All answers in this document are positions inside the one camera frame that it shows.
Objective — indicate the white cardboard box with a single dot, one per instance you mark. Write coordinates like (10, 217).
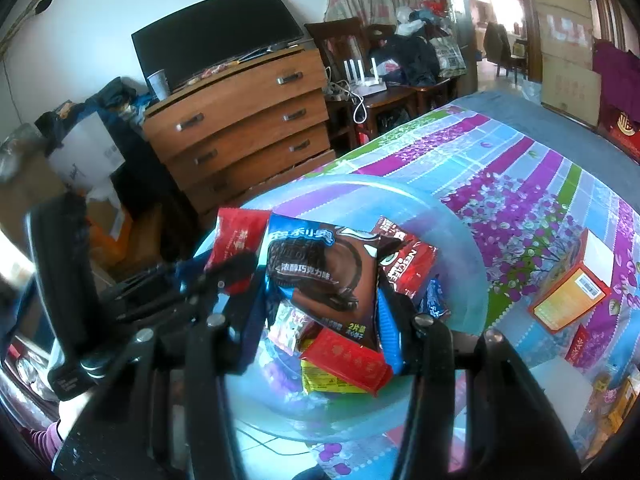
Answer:
(85, 155)

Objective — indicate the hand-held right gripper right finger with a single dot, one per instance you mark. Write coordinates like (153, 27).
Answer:
(395, 340)

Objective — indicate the red yellow wafer packet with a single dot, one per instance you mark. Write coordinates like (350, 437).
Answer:
(345, 365)

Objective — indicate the dark clothes pile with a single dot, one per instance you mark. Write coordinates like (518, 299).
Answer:
(405, 60)

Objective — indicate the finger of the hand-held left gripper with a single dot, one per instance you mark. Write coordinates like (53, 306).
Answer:
(230, 267)
(155, 307)

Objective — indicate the plain cardboard box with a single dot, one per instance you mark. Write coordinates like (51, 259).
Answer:
(570, 90)

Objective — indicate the red long sachet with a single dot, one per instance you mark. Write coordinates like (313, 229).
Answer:
(579, 347)

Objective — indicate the small blue packet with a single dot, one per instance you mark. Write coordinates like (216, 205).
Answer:
(436, 300)

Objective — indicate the person's left forearm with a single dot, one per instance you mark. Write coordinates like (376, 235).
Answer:
(50, 440)

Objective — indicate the white plastic bag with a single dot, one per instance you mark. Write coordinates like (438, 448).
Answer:
(411, 19)

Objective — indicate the red chocolate wafer packet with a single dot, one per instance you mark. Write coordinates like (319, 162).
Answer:
(405, 260)

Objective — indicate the clear plastic basin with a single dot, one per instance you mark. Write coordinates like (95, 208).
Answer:
(450, 240)

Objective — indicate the purple garment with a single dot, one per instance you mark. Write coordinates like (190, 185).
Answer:
(615, 70)

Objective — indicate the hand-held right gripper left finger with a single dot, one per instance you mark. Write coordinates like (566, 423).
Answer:
(250, 330)

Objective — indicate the white router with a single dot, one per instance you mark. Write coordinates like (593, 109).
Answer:
(365, 77)

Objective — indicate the orange red carton box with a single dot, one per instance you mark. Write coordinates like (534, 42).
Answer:
(570, 290)

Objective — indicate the flamingo print packet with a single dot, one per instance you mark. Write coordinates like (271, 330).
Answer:
(292, 330)

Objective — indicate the red gift box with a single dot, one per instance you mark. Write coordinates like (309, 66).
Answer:
(620, 125)

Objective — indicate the white door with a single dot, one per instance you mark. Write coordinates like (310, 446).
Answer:
(457, 10)

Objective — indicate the wooden side table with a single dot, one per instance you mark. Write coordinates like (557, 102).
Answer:
(400, 100)

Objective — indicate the black television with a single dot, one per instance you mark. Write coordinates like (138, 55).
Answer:
(215, 35)

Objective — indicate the paper cup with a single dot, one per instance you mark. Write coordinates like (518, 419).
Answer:
(159, 85)

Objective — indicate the red snack packet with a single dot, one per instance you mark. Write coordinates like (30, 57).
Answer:
(235, 240)

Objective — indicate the wooden dresser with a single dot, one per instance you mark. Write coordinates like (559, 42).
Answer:
(240, 130)

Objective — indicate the blue brown cookie packet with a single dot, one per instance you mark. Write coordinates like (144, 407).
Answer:
(320, 280)

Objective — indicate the dark wooden chair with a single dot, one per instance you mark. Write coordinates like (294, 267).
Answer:
(335, 45)

